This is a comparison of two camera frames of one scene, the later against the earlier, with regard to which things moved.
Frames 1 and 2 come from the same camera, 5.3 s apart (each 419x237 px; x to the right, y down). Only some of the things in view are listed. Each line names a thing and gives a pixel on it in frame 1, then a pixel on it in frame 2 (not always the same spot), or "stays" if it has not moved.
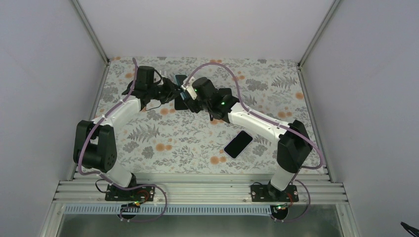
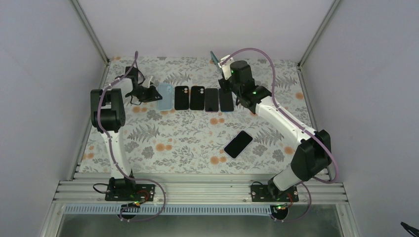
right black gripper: [191, 105] -> [223, 86]
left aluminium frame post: [92, 30] stays
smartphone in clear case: [237, 145] stays
